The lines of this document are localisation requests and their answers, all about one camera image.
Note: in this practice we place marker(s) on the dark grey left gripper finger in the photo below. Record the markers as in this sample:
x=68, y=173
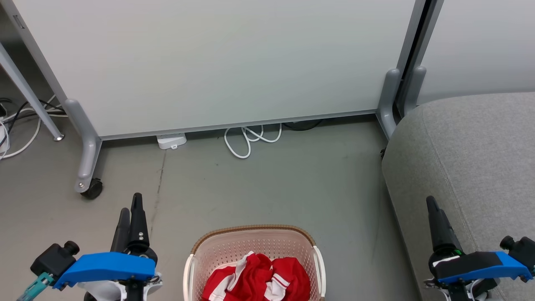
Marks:
x=121, y=230
x=138, y=225

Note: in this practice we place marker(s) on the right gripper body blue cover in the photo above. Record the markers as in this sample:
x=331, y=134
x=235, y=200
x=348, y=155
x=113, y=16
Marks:
x=472, y=265

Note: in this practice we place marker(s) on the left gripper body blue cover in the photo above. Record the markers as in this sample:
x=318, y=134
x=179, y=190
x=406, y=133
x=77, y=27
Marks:
x=108, y=265

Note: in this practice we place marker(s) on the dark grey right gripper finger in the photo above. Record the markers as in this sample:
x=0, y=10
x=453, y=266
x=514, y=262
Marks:
x=441, y=230

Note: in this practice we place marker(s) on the red white garment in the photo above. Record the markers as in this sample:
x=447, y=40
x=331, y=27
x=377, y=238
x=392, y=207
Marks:
x=250, y=276

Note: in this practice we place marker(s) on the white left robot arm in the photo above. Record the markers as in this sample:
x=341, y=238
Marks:
x=104, y=290

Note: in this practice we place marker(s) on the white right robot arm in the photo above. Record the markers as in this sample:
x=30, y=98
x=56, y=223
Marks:
x=459, y=292

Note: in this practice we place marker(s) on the grey fabric sofa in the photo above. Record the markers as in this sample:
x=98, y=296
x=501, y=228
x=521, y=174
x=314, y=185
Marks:
x=472, y=159

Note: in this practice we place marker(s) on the black caster wheel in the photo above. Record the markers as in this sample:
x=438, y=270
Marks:
x=93, y=189

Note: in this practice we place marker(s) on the white power adapter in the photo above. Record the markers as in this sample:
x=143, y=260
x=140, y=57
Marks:
x=171, y=141

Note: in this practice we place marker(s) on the beige plastic laundry basket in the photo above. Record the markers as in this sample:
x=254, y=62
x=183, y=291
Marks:
x=250, y=244

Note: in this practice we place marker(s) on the grey metal table leg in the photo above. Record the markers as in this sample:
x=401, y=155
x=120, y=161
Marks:
x=26, y=90

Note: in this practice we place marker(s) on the wide white partition panel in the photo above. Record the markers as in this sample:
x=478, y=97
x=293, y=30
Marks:
x=217, y=62

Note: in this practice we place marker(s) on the narrow white partition panel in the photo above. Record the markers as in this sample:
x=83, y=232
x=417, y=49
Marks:
x=480, y=42

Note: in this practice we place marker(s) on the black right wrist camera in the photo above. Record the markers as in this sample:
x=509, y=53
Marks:
x=522, y=248

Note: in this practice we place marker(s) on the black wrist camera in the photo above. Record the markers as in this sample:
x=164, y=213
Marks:
x=52, y=259
x=522, y=248

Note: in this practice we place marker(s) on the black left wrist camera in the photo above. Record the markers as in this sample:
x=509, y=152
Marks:
x=52, y=259

